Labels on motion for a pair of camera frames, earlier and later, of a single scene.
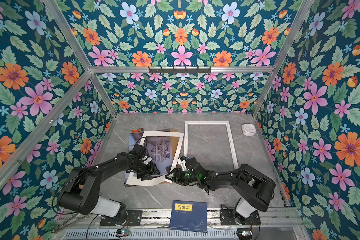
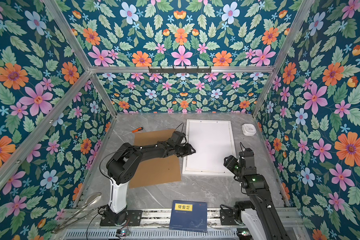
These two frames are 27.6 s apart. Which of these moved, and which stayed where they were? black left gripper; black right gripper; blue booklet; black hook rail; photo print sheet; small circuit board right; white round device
Moved: black left gripper; black right gripper; photo print sheet
Stayed: white round device; small circuit board right; blue booklet; black hook rail
